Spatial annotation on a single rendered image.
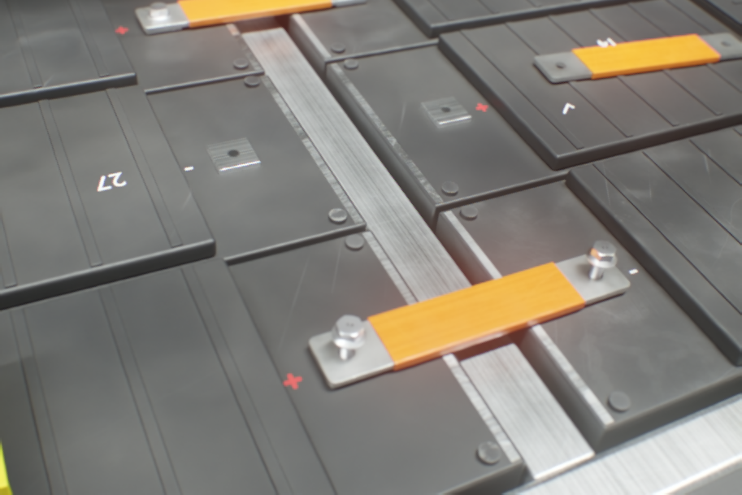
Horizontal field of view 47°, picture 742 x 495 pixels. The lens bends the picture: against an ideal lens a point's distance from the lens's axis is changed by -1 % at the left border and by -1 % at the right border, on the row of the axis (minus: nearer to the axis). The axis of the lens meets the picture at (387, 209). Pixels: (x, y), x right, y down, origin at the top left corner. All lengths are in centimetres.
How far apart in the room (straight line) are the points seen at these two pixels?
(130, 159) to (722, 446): 30
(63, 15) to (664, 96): 37
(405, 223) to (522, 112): 10
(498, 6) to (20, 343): 38
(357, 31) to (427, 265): 20
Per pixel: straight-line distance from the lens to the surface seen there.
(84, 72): 51
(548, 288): 40
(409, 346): 36
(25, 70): 52
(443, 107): 50
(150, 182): 43
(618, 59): 56
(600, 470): 36
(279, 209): 43
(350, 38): 56
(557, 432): 37
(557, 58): 55
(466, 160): 47
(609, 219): 45
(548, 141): 48
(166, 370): 35
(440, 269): 42
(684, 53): 59
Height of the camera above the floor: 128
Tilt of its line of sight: 41 degrees down
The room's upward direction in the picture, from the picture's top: 8 degrees clockwise
